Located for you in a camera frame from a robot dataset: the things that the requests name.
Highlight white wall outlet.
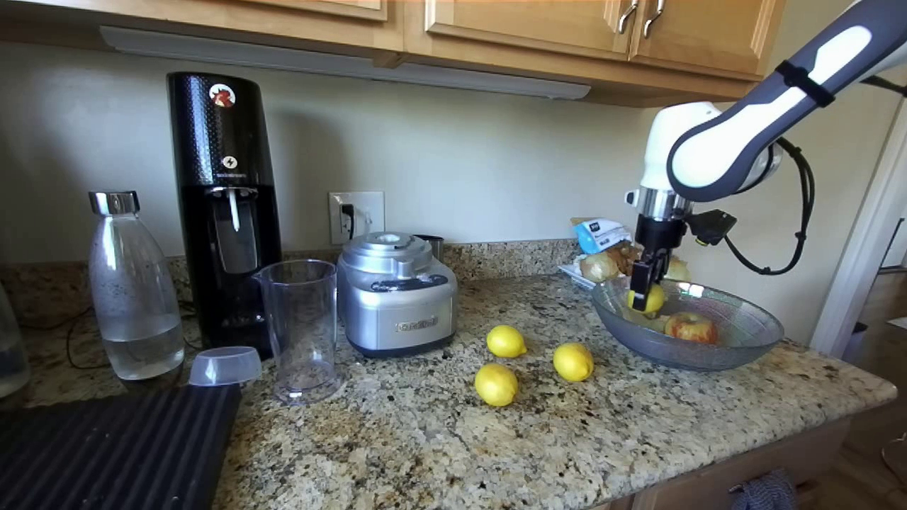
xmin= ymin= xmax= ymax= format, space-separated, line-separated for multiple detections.
xmin=325 ymin=189 xmax=382 ymax=243

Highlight black ribbed drying mat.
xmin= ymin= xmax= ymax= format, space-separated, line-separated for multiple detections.
xmin=0 ymin=386 xmax=240 ymax=510

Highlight red yellow apple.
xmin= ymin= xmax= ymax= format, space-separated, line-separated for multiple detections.
xmin=667 ymin=311 xmax=718 ymax=342

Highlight yellow lemon with sticker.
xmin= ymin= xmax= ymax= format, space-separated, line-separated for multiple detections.
xmin=472 ymin=364 xmax=519 ymax=408

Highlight yellow lemon top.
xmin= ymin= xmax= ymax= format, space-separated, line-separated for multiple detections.
xmin=553 ymin=342 xmax=594 ymax=382

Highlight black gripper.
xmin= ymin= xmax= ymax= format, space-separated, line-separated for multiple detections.
xmin=628 ymin=215 xmax=686 ymax=311

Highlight wooden upper cabinets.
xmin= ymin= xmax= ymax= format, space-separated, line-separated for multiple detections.
xmin=3 ymin=0 xmax=781 ymax=104

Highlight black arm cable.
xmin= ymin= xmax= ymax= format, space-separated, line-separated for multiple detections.
xmin=720 ymin=137 xmax=818 ymax=279

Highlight clear glass bowl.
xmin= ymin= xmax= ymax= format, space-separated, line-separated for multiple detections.
xmin=590 ymin=279 xmax=786 ymax=372

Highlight black soda maker machine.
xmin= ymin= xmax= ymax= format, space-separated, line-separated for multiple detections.
xmin=168 ymin=70 xmax=281 ymax=358

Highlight yellow onion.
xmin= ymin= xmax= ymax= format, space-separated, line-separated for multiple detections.
xmin=579 ymin=252 xmax=621 ymax=284
xmin=667 ymin=256 xmax=688 ymax=280

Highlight grey hanging towel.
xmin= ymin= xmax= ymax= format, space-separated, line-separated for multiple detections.
xmin=730 ymin=474 xmax=795 ymax=510

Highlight yellow onion front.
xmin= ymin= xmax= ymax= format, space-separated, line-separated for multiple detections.
xmin=667 ymin=256 xmax=688 ymax=280

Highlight clear plastic measuring cup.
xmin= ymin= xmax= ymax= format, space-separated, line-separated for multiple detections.
xmin=254 ymin=257 xmax=341 ymax=403

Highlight clear water bottle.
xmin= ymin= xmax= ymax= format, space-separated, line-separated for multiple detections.
xmin=88 ymin=189 xmax=183 ymax=382

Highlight silver food processor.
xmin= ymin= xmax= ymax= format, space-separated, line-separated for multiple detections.
xmin=338 ymin=233 xmax=455 ymax=358

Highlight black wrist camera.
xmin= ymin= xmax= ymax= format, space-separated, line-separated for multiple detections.
xmin=688 ymin=211 xmax=736 ymax=247

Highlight blue white food bag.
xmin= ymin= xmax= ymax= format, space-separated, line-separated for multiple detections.
xmin=573 ymin=218 xmax=628 ymax=256

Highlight yellow onion back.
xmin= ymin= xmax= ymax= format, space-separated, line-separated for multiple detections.
xmin=579 ymin=252 xmax=621 ymax=284

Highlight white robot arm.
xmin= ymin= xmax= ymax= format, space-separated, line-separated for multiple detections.
xmin=628 ymin=0 xmax=907 ymax=310

